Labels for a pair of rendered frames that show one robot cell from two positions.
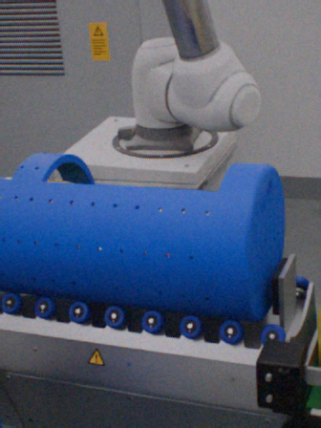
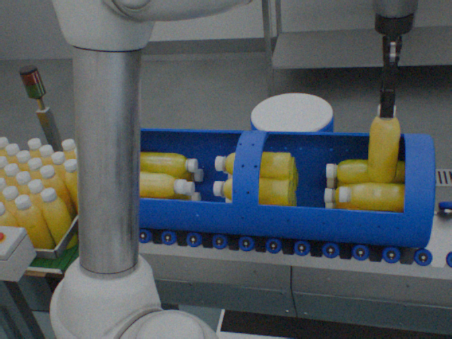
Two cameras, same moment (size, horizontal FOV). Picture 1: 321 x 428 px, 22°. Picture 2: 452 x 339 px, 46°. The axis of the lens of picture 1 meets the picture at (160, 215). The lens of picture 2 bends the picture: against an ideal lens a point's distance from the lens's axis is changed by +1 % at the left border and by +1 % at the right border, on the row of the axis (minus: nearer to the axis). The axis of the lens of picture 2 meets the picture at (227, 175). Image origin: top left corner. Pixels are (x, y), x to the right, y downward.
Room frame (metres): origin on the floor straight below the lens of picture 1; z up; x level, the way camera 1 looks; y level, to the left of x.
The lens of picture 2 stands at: (2.62, 0.04, 1.97)
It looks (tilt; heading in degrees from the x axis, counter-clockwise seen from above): 37 degrees down; 175
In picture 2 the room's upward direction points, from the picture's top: 8 degrees counter-clockwise
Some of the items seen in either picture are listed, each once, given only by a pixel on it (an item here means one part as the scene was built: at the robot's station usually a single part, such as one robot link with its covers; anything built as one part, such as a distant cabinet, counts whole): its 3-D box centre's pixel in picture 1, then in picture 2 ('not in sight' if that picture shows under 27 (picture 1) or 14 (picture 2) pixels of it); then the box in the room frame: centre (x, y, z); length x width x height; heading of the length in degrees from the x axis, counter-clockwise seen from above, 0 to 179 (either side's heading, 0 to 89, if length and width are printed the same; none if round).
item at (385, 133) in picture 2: not in sight; (383, 145); (1.61, 0.52, 1.22); 0.07 x 0.07 x 0.19
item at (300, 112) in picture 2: not in sight; (291, 114); (1.07, 0.43, 1.03); 0.28 x 0.28 x 0.01
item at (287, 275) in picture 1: (284, 295); not in sight; (1.31, -0.21, 0.99); 0.10 x 0.02 x 0.12; 157
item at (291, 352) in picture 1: (283, 377); not in sight; (1.11, -0.18, 0.95); 0.10 x 0.07 x 0.10; 157
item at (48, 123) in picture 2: not in sight; (85, 222); (0.83, -0.43, 0.55); 0.04 x 0.04 x 1.10; 67
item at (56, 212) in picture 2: not in sight; (58, 220); (1.35, -0.36, 0.99); 0.07 x 0.07 x 0.19
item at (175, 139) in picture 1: (158, 130); not in sight; (2.12, -0.01, 1.08); 0.22 x 0.18 x 0.06; 76
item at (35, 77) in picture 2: not in sight; (30, 76); (0.83, -0.43, 1.23); 0.06 x 0.06 x 0.04
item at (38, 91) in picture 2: not in sight; (34, 88); (0.83, -0.43, 1.18); 0.06 x 0.06 x 0.05
